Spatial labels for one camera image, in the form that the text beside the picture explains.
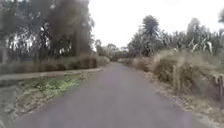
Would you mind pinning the grey asphalt road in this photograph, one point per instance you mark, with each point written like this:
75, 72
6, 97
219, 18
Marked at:
113, 100

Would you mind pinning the low dry hedge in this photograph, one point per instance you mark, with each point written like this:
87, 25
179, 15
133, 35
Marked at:
66, 63

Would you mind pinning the row of trees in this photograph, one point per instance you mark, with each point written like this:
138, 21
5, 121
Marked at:
150, 36

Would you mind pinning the group of tall dark trees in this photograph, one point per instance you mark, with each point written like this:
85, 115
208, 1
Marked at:
63, 30

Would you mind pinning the pale side path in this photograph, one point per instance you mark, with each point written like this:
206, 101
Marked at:
46, 74

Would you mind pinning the dry bushy bank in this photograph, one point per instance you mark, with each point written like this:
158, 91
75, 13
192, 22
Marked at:
180, 70

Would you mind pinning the weedy grass verge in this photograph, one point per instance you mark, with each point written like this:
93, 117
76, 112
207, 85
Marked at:
40, 90

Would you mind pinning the dry grass verge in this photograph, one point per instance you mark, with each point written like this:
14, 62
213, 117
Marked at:
186, 100

